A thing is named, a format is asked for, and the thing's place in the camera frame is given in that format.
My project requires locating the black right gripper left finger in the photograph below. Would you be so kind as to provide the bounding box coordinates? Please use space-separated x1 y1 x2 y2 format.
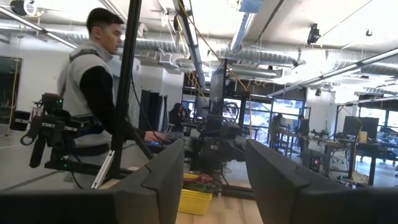
110 138 185 224

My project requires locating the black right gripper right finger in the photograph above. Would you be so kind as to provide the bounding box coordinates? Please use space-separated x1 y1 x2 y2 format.
244 138 355 224

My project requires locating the purple black braided cable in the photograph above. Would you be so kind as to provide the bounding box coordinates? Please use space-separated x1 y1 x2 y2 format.
183 173 218 187

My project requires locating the yellow plastic basket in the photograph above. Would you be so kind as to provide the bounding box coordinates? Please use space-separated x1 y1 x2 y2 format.
178 173 214 216

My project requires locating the person's hand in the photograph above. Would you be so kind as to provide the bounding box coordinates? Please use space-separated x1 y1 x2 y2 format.
144 130 167 144

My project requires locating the person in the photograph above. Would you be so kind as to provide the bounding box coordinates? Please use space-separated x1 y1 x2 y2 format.
167 102 190 131
269 113 284 150
57 7 169 156
295 114 310 156

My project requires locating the black desk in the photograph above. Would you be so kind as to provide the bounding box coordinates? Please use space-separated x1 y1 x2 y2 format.
306 136 398 187

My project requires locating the black aluminium rig frame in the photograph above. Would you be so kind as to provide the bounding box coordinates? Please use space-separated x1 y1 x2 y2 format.
43 0 256 200

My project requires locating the black robot arm with handle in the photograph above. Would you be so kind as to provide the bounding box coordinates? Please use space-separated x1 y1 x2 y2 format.
9 92 105 175

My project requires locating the black hanging ceiling camera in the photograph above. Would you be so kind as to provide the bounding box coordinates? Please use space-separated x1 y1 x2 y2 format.
307 23 321 45

